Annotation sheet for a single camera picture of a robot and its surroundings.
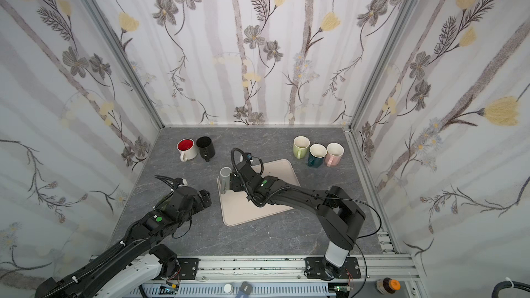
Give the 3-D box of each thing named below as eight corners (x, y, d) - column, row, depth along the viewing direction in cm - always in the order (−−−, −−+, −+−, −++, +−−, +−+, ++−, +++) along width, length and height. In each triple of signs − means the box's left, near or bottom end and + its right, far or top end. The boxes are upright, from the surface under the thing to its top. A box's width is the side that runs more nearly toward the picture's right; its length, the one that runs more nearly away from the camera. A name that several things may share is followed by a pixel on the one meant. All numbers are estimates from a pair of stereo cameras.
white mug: (183, 164, 106) (179, 155, 100) (179, 149, 111) (174, 140, 105) (200, 158, 108) (196, 149, 102) (195, 144, 114) (191, 135, 108)
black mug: (197, 163, 106) (192, 152, 99) (201, 146, 113) (197, 136, 106) (212, 163, 106) (209, 153, 99) (216, 146, 113) (213, 136, 106)
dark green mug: (307, 170, 103) (311, 158, 95) (305, 156, 109) (308, 143, 101) (323, 171, 104) (329, 158, 95) (321, 156, 109) (325, 143, 101)
